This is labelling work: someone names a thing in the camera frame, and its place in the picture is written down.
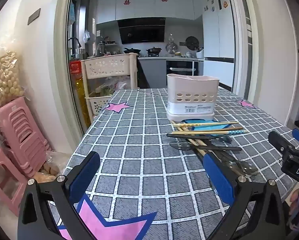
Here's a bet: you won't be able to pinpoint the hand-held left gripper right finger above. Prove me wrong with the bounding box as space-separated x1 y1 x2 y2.
203 152 290 240

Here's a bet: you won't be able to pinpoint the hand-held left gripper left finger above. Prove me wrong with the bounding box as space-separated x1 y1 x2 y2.
17 151 100 240

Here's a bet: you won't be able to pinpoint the plain wooden chopstick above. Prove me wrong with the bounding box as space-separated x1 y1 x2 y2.
176 126 210 153
170 120 208 156

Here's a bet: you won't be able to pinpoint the pink and white utensil holder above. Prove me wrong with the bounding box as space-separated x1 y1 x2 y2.
166 73 220 122

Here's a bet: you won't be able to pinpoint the plastic bag of brown food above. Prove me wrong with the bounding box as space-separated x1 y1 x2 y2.
35 151 70 183

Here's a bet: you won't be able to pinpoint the blue-patterned wooden chopstick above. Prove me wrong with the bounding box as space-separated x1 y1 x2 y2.
173 121 240 128

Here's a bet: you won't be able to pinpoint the blue mat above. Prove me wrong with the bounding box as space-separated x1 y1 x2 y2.
182 119 225 140

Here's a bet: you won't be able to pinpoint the grey checked star tablecloth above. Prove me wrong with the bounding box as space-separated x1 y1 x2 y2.
53 87 299 240

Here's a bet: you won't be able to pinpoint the stack of pink plastic stools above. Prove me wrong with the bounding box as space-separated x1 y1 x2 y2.
0 97 51 178

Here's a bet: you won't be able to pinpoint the pink plastic stool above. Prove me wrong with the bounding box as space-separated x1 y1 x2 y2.
0 146 29 217

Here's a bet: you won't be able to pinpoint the bag of green vegetables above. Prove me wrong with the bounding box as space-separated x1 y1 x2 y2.
89 77 131 98

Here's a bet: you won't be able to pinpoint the cream plastic storage cart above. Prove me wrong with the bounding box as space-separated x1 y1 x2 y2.
80 53 140 117

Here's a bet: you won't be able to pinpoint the white refrigerator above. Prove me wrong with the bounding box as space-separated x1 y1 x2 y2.
202 0 235 88

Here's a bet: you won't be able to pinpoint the black built-in oven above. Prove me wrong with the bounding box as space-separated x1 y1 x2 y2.
166 60 199 77

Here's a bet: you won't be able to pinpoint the clear bag of pale beans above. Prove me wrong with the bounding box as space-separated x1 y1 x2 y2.
0 51 25 106

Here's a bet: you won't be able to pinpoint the round black pan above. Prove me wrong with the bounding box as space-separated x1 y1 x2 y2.
185 36 198 49

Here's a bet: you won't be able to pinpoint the black wok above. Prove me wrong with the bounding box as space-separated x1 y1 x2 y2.
123 47 141 55

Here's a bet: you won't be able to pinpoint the metal kitchen faucet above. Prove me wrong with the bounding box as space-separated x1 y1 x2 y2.
68 37 82 56

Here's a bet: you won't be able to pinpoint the round metal steamer rack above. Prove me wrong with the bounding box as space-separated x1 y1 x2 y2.
166 42 178 54

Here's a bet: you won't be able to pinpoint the black cooking pot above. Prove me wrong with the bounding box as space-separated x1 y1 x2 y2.
146 46 162 56

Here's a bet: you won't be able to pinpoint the black range hood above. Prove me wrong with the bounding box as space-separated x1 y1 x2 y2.
117 17 166 45

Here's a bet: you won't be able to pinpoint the white upper cabinets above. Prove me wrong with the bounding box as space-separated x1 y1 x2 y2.
96 0 203 25

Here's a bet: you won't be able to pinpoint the grey wall switch plate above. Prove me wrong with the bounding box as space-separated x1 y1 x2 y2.
27 8 41 26

